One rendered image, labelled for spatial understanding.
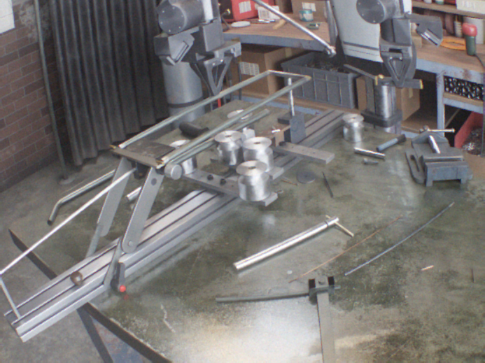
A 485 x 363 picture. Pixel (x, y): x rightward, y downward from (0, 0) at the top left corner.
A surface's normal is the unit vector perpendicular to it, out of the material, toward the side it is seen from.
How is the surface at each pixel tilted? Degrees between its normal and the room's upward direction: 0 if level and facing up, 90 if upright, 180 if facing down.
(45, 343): 0
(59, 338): 0
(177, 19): 92
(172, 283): 0
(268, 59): 90
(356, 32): 90
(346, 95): 90
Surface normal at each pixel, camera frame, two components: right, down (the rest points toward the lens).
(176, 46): 0.74, 0.22
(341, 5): -0.72, 0.38
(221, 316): -0.11, -0.89
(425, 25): -0.29, 0.54
